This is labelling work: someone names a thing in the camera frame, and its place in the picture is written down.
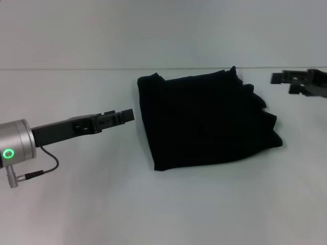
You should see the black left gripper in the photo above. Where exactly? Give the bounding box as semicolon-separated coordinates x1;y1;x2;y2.
30;108;135;148

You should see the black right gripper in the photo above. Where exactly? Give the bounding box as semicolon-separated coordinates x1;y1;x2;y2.
270;68;327;100

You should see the black shirt with FREE print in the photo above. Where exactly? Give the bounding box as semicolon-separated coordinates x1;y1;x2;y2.
136;65;284;172

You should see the dark left gripper cable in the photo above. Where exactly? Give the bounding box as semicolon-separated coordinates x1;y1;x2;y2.
7;145;60;189

